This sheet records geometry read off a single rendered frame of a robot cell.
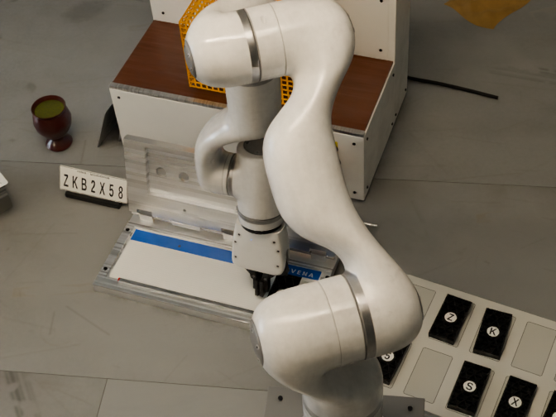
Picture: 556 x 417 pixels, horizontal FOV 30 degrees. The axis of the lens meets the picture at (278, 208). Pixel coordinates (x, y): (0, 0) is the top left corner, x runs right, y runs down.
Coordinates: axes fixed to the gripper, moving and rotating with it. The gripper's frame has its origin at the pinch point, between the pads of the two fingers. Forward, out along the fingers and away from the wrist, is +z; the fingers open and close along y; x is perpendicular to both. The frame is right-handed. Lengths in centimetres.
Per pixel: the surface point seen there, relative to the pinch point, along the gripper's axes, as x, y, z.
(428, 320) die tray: 4.0, 31.6, 2.9
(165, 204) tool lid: 10.4, -24.4, -5.3
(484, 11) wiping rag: 95, 23, -16
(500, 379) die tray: -4.5, 46.7, 4.8
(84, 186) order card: 15.1, -45.4, -1.5
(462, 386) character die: -8.8, 40.9, 4.5
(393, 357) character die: -6.6, 27.7, 4.0
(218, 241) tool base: 10.0, -12.8, 0.6
